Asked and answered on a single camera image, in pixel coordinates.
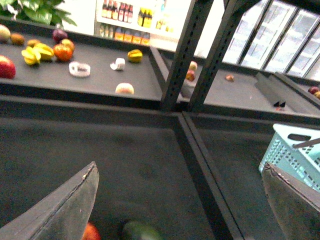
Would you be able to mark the dark fruit far right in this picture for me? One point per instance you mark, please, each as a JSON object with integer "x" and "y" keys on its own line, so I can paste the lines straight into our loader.
{"x": 313, "y": 89}

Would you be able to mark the dark purple fruit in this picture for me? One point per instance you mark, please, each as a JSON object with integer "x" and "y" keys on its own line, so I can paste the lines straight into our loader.
{"x": 58, "y": 35}

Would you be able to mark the brown kiwi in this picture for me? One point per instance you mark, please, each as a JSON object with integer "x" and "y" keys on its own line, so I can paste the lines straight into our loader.
{"x": 17, "y": 39}

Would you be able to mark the red yellow apple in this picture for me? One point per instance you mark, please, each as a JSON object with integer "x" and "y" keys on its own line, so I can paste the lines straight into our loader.
{"x": 68, "y": 43}

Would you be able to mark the yellow starfruit front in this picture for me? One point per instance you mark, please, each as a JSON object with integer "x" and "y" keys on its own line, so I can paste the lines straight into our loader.
{"x": 31, "y": 56}

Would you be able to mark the red apple near front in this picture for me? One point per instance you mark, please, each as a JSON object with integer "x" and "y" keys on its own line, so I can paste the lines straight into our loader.
{"x": 91, "y": 232}

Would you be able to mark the brown fruit on right tray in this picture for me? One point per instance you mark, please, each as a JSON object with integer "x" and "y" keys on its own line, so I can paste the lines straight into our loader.
{"x": 230, "y": 78}

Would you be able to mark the pale peach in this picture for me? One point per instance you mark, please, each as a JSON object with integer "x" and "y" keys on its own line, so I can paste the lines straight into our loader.
{"x": 124, "y": 88}

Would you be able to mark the small yellow-brown fruit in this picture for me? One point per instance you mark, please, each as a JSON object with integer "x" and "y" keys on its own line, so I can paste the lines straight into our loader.
{"x": 33, "y": 42}

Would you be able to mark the orange persimmon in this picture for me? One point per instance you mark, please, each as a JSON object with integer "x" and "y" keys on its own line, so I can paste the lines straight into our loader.
{"x": 62, "y": 53}

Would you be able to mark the white shelf with bottles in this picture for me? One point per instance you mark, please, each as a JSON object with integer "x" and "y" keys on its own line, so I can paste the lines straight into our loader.
{"x": 137, "y": 21}

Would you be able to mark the black metal shelf post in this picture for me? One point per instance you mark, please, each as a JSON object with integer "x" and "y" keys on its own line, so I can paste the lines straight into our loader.
{"x": 229, "y": 22}
{"x": 190, "y": 35}

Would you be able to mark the black metal shelf post rear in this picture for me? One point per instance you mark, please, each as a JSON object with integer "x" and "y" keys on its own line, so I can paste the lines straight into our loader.
{"x": 229, "y": 22}

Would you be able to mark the light blue plastic basket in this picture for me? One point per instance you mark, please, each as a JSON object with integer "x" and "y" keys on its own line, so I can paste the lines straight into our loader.
{"x": 303, "y": 163}

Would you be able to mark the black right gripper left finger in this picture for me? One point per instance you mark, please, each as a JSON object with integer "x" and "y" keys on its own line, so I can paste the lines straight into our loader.
{"x": 61, "y": 215}

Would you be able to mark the red apple on right tray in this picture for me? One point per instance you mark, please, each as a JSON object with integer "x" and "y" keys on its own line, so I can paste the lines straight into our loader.
{"x": 190, "y": 75}

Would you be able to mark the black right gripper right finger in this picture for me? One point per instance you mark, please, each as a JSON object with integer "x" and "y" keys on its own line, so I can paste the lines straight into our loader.
{"x": 295, "y": 205}

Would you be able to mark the white foam net sleeve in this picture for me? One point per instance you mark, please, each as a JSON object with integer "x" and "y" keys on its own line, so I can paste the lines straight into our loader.
{"x": 118, "y": 65}

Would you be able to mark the yellow starfruit rear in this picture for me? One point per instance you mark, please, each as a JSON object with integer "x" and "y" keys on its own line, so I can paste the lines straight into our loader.
{"x": 46, "y": 52}

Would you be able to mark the peach on right tray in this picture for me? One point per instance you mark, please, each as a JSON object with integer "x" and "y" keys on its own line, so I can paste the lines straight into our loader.
{"x": 193, "y": 66}

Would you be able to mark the green potted plant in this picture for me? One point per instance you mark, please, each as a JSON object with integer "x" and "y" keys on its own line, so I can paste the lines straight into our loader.
{"x": 46, "y": 12}

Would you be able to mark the yellow starfruit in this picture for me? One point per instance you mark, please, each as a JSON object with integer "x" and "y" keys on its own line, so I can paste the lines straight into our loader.
{"x": 46, "y": 52}
{"x": 31, "y": 56}
{"x": 135, "y": 56}

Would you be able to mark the yellow starfruit far right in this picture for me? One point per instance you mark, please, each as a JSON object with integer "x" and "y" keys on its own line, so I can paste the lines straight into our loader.
{"x": 135, "y": 56}

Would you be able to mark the large red apple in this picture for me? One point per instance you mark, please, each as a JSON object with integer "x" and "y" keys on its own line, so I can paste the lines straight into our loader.
{"x": 7, "y": 68}

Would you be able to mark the green avocado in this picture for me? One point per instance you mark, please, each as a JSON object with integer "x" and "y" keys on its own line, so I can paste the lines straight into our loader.
{"x": 136, "y": 230}

